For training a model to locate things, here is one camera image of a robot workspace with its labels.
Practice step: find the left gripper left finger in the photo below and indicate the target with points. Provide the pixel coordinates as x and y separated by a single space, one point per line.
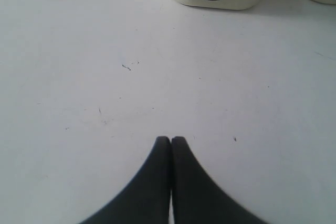
146 198

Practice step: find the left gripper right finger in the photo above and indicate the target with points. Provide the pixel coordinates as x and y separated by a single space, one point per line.
196 198

